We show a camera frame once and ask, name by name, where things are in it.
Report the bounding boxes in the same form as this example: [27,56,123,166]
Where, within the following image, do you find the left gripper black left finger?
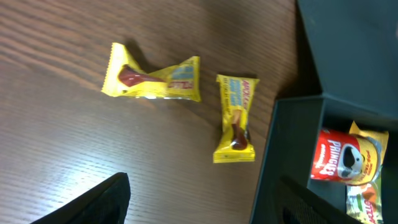
[32,172,131,224]

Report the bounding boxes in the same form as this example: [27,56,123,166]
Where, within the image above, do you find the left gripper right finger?
[276,176,360,224]

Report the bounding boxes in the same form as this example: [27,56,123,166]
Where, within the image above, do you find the red Pringles can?
[310,129,382,186]

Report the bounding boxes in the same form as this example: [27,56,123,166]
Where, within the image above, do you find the green yellow snack packet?
[346,179,384,224]

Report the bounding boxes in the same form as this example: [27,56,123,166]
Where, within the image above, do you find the yellow chocolate snack packet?
[213,74,259,164]
[101,42,201,102]

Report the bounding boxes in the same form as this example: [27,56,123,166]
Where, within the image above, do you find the yellow square snack packet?
[349,121,389,163]

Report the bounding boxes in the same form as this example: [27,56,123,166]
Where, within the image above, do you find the dark green box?
[251,0,397,223]

